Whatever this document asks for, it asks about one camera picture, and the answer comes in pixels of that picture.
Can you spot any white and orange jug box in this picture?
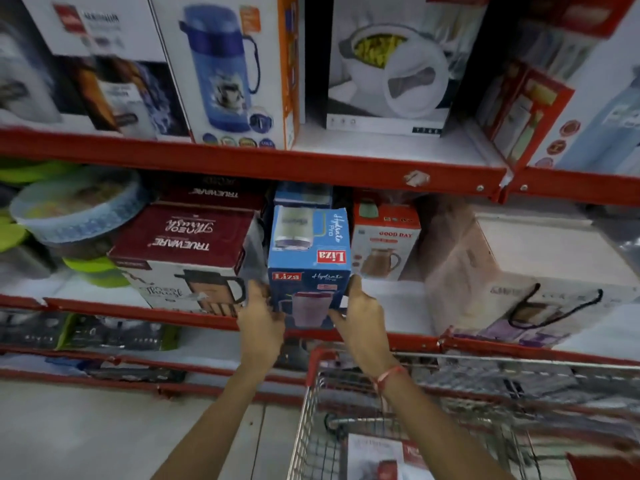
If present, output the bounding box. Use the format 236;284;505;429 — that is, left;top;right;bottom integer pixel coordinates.
351;202;422;282

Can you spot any dark green packaged set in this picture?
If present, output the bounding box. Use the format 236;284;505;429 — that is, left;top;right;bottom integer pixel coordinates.
59;314;182;352

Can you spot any metal shopping cart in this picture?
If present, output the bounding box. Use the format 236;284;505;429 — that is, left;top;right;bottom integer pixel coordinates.
287;346;640;480

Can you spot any person's left forearm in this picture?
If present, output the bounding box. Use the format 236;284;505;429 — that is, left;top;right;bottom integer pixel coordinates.
151;362;271;480

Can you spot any white box with black cord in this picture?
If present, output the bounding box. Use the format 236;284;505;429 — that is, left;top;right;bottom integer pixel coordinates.
424;215;640;348

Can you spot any person's left hand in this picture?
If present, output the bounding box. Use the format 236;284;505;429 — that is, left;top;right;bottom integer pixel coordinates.
236;281;286;371

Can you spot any red metal shelf rack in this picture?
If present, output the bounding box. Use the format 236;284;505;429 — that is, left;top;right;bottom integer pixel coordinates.
0;126;640;408

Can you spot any white and red bottle box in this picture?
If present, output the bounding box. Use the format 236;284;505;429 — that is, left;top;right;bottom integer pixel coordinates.
475;0;640;176

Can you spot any green plastic plate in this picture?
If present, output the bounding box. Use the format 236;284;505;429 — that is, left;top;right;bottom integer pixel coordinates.
0;160;78;185

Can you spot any blue jug box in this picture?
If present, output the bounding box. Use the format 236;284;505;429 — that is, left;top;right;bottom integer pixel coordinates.
267;205;352;329

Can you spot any maroon and white mug box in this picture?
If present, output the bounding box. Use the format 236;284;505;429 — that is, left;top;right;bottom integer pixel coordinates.
108;203;267;318

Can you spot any white box with steel flask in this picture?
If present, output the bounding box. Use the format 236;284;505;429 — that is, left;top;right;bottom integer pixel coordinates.
0;0;193;143

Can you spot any white box with blue flask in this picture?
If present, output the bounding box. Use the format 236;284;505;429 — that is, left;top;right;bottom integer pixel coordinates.
148;0;301;150

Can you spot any person's right forearm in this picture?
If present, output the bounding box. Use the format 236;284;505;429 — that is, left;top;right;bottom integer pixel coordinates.
374;367;516;480

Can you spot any person's right hand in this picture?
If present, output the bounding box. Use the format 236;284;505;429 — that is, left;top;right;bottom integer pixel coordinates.
328;275;397;379

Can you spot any blue plastic basket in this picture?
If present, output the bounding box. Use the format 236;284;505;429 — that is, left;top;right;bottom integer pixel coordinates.
9;166;149;245

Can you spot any red thread wristband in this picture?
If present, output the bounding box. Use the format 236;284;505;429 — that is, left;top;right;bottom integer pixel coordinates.
373;365;409;395

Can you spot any white casserole box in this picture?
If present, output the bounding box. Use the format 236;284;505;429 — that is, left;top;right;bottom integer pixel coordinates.
326;0;488;138

